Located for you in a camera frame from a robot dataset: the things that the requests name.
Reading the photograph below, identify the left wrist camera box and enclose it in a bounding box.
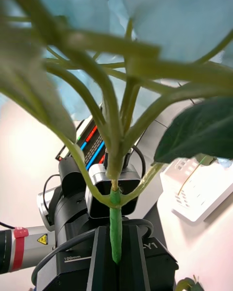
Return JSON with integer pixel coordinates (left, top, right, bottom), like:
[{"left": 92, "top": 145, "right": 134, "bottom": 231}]
[{"left": 86, "top": 163, "right": 142, "bottom": 220}]

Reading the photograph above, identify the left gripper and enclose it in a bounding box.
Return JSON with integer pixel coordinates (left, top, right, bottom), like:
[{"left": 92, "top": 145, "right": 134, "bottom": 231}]
[{"left": 42, "top": 220, "right": 179, "bottom": 291}]

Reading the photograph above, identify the black left camera cable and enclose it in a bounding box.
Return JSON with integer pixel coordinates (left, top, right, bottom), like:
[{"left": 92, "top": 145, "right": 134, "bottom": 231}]
[{"left": 31, "top": 219, "right": 155, "bottom": 287}]

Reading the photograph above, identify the shallow white box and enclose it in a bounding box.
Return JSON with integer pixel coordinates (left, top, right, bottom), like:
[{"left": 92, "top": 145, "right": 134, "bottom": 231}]
[{"left": 159, "top": 156, "right": 233, "bottom": 224}]

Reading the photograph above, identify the pale blue hydrangea flower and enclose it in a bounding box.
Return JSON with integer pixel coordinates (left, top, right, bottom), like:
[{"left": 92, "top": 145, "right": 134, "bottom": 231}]
[{"left": 0, "top": 0, "right": 233, "bottom": 264}]

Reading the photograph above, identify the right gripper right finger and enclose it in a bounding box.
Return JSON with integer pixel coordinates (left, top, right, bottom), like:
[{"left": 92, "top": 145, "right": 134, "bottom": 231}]
[{"left": 119, "top": 225, "right": 151, "bottom": 291}]

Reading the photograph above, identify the loose green leaf twig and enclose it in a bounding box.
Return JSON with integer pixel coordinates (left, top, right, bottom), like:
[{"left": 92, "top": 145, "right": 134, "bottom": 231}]
[{"left": 175, "top": 275, "right": 206, "bottom": 291}]

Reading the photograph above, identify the screen with coloured bars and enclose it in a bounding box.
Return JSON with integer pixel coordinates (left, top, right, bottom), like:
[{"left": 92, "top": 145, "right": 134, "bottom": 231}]
[{"left": 55, "top": 115, "right": 107, "bottom": 172}]

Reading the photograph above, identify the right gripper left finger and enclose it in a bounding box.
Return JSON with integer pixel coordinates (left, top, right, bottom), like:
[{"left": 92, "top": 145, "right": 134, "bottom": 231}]
[{"left": 86, "top": 226, "right": 120, "bottom": 291}]

